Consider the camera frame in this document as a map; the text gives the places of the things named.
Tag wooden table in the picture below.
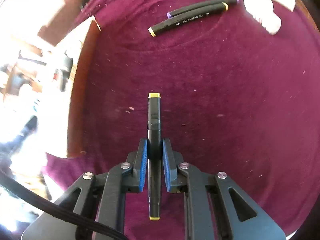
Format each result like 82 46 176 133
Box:
67 16 102 158

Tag brown wooden chair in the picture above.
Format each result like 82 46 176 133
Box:
37 0 84 47

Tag black marker yellow caps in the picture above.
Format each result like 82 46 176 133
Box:
147 93 162 221

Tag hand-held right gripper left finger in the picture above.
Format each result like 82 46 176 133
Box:
54 138 150 240

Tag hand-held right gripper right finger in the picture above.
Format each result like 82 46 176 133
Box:
162 138 287 240

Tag black marker purple caps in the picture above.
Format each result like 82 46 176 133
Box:
166 0 239 19

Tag black marker golden caps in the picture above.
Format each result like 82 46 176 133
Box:
148 2 229 37

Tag black braided cable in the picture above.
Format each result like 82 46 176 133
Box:
0 172 128 240

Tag maroon tablecloth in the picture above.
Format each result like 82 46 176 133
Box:
46 0 320 240

